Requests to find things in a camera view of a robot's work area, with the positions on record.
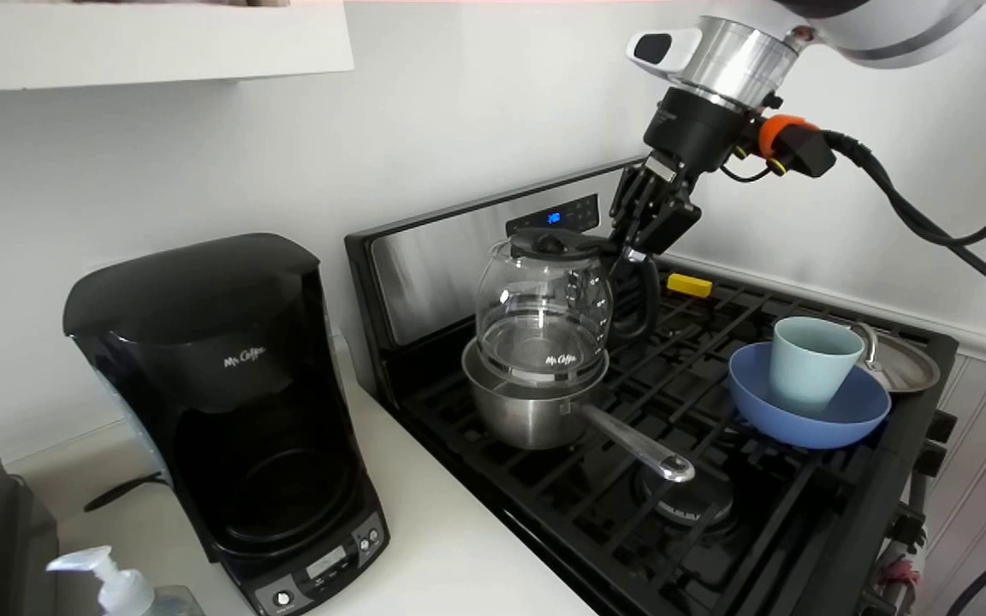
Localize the yellow rectangular block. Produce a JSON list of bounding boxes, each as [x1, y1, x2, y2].
[[664, 273, 717, 298]]

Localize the stainless steel saucepan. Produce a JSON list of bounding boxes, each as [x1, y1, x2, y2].
[[462, 339, 700, 485]]

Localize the stainless steel pot lid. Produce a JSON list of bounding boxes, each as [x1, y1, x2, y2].
[[855, 321, 940, 395]]

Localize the glass coffee carafe black lid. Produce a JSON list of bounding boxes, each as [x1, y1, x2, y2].
[[477, 226, 656, 387]]

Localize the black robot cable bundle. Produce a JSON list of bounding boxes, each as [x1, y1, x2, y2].
[[724, 55, 986, 314]]

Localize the black gas stove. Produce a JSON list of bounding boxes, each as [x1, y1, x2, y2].
[[346, 168, 956, 616]]

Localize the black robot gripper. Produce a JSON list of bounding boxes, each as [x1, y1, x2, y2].
[[609, 88, 752, 254]]

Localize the black drip coffee maker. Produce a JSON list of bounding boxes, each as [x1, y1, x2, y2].
[[62, 232, 388, 616]]

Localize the white soap pump bottle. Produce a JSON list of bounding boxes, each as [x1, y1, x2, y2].
[[44, 540, 205, 616]]

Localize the light teal plastic cup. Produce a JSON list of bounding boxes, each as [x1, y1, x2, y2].
[[769, 314, 866, 414]]

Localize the black cord on counter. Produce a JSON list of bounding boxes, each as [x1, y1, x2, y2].
[[83, 468, 169, 512]]

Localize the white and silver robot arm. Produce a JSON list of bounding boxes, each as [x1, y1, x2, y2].
[[614, 0, 986, 254]]

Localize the white wall shelf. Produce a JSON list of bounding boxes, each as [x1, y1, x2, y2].
[[0, 0, 354, 92]]

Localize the blue plastic bowl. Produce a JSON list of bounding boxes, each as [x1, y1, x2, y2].
[[728, 341, 894, 452]]

